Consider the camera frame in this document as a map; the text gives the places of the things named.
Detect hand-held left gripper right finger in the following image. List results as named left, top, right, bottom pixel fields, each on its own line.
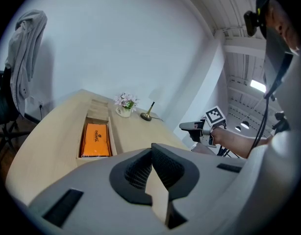
left=151, top=142, right=247, bottom=235

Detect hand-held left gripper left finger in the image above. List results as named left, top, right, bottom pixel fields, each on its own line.
left=27, top=147, right=169, bottom=235

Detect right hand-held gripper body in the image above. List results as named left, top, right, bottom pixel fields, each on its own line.
left=189, top=105, right=226, bottom=148

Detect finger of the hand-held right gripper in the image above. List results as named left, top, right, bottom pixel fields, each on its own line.
left=179, top=121, right=205, bottom=132

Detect orange packet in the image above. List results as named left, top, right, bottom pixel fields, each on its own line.
left=78, top=122, right=113, bottom=158

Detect person's right forearm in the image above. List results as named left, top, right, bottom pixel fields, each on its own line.
left=212, top=126, right=273, bottom=159

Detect white shade brass table lamp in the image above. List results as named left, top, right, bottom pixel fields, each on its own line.
left=140, top=101, right=156, bottom=122

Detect rectangular ceiling light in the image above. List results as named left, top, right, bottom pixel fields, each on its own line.
left=250, top=79, right=267, bottom=93

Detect light wooden box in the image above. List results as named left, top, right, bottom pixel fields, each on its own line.
left=75, top=98, right=118, bottom=161

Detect pink flowers in white pot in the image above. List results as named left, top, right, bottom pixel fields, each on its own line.
left=113, top=92, right=140, bottom=118

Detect person's white shirt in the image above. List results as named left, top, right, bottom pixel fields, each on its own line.
left=214, top=54, right=301, bottom=235

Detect gray face mask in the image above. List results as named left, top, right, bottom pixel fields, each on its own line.
left=263, top=25, right=295, bottom=94

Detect wooden sliding box lid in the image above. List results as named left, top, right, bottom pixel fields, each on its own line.
left=87, top=98, right=110, bottom=120

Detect person's head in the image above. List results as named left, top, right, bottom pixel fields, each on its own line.
left=263, top=0, right=301, bottom=56

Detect black office chair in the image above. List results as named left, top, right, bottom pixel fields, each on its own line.
left=0, top=67, right=27, bottom=158

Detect gray jacket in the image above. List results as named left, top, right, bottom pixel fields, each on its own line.
left=5, top=9, right=48, bottom=118

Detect black head camera cable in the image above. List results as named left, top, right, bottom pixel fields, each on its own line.
left=248, top=92, right=276, bottom=157

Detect black head-mounted camera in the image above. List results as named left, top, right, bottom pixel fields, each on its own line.
left=243, top=0, right=272, bottom=38

